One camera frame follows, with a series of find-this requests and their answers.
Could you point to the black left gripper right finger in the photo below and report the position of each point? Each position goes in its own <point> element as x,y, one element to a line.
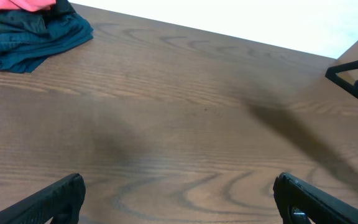
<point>300,202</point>

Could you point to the orange red t-shirt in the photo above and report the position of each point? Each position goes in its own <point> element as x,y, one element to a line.
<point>27,5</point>

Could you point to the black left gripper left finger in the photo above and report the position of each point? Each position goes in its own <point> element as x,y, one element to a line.
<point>59,203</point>

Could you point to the dark navy folded shirt pile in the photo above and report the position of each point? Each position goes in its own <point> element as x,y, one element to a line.
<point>29,38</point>

